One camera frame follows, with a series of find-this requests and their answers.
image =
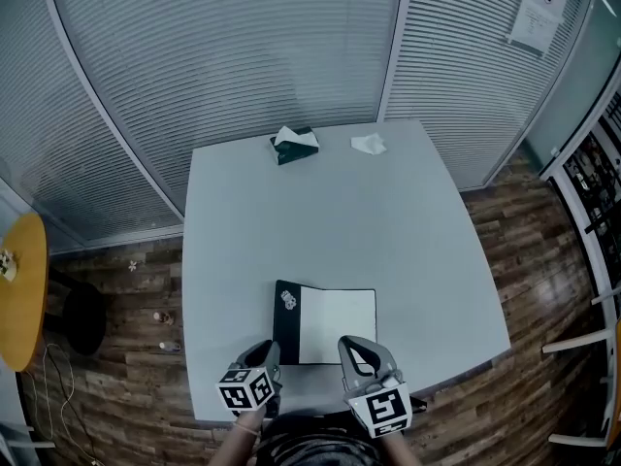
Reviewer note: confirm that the black display shelf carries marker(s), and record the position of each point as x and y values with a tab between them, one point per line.
597	187

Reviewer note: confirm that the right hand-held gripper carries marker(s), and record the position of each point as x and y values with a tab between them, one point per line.
383	408

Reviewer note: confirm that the person's left forearm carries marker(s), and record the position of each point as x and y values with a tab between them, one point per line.
238	447

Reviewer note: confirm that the white furniture leg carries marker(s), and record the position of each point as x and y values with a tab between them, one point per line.
29	441

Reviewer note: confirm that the brown small bottle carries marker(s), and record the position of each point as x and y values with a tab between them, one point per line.
164	318

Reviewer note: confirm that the white paper notice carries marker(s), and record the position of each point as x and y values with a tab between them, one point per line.
538	12

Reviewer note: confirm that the round wooden table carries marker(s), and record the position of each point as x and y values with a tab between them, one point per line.
24	299

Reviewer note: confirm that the person's dark clothing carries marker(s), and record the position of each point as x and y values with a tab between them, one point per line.
315	442

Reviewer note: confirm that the small potted white flowers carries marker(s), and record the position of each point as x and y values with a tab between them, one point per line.
7	265

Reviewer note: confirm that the black notebook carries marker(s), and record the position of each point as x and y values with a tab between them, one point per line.
335	323

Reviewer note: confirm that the crumpled white tissue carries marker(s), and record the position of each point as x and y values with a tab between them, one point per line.
369	143

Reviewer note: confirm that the small white flower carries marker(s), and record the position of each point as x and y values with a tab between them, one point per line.
133	265

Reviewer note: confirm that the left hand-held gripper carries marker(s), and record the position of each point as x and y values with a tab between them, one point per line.
242	391

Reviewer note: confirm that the dark green tissue box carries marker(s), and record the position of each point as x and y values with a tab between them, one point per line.
296	151

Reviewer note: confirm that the clear plastic bottle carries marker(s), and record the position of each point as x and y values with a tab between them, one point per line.
170	346

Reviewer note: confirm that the person's right forearm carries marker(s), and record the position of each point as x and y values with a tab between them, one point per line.
395	452

